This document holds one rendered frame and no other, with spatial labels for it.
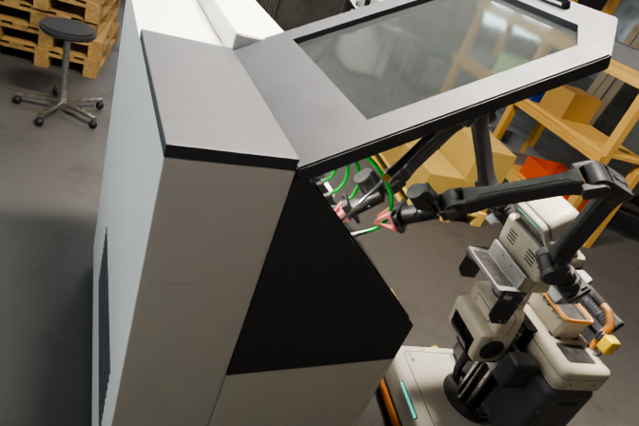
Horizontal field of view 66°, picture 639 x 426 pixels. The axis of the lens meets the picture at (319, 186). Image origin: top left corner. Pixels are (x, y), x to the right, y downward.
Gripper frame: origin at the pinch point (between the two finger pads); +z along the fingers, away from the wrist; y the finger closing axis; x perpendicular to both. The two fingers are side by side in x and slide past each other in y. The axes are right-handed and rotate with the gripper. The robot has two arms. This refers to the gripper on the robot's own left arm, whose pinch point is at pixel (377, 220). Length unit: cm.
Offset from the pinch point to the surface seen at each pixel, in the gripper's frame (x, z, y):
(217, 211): -40, 4, 52
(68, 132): -55, 273, -105
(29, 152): -58, 263, -65
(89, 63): -96, 325, -197
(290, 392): 31, 31, 41
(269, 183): -40, -6, 44
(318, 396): 42, 29, 35
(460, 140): 105, 59, -283
